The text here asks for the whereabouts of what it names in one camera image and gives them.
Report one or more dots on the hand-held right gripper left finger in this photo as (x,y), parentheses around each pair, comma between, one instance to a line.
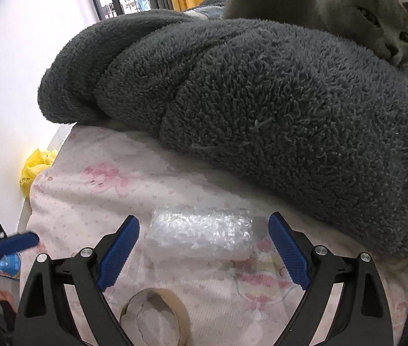
(117,256)

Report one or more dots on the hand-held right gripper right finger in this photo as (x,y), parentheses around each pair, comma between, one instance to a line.
(290,256)

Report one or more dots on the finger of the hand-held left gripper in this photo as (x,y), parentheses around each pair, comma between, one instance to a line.
(18,243)

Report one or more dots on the clear bubble wrap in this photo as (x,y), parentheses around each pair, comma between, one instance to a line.
(200,234)

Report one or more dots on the blue printed plastic pack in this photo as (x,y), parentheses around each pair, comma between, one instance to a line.
(9,265)

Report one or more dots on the pink printed bedsheet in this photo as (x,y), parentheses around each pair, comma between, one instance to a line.
(117,187)

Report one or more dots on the yellow plastic bag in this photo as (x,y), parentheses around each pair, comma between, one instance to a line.
(34,165)

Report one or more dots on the cardboard tape roll core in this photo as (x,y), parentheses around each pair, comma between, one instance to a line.
(182,320)

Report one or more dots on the grey fleece blanket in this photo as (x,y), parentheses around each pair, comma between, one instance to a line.
(261,115)

